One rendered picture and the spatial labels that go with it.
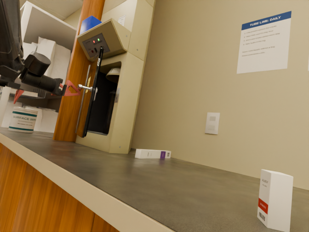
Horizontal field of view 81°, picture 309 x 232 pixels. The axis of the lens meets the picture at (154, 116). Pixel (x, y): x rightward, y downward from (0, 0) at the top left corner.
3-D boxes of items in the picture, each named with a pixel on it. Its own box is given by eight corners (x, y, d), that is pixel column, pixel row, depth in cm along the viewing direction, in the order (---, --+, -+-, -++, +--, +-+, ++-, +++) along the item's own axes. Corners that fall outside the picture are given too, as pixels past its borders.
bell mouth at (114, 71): (123, 86, 113) (125, 78, 113) (144, 84, 101) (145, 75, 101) (99, 76, 99) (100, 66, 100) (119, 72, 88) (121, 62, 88)
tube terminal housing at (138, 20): (111, 145, 119) (132, 36, 128) (147, 154, 97) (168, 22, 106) (75, 142, 100) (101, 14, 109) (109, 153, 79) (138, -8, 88)
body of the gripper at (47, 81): (54, 80, 81) (36, 73, 75) (65, 79, 74) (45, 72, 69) (50, 94, 80) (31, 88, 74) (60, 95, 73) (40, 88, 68)
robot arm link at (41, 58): (7, 62, 69) (-4, 71, 62) (20, 37, 65) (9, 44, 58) (40, 79, 75) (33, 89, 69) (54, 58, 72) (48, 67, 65)
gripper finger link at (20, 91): (20, 105, 90) (25, 86, 91) (2, 101, 85) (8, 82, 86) (17, 105, 94) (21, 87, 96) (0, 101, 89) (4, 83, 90)
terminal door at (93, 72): (77, 133, 100) (91, 64, 104) (84, 138, 73) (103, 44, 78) (75, 133, 99) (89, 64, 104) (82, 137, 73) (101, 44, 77)
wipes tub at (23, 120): (29, 131, 125) (34, 110, 126) (35, 134, 116) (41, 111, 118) (5, 129, 115) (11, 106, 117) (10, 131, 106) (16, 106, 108)
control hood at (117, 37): (91, 62, 106) (94, 46, 107) (128, 51, 84) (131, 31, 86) (72, 53, 97) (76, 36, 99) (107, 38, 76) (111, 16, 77)
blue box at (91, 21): (95, 44, 106) (98, 30, 107) (105, 41, 99) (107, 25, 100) (78, 36, 98) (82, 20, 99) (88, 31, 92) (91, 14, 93)
